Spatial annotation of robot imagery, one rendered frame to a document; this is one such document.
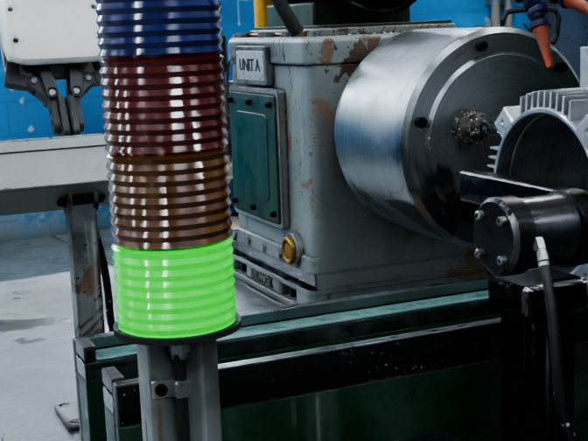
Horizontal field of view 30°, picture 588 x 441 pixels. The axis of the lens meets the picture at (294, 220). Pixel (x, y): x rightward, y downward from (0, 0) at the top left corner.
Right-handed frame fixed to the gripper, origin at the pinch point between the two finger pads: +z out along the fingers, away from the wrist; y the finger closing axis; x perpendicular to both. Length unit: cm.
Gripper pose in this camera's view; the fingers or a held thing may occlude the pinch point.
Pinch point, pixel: (66, 120)
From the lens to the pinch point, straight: 110.7
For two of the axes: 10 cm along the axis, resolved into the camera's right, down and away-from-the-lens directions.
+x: -3.4, 3.3, 8.8
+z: 2.2, 9.4, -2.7
